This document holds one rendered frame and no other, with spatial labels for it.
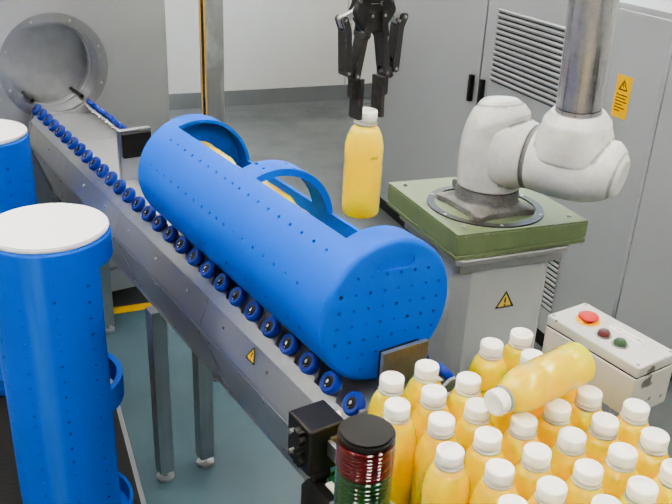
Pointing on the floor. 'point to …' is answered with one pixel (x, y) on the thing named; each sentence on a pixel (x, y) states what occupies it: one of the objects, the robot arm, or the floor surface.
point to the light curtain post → (212, 58)
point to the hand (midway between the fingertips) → (367, 97)
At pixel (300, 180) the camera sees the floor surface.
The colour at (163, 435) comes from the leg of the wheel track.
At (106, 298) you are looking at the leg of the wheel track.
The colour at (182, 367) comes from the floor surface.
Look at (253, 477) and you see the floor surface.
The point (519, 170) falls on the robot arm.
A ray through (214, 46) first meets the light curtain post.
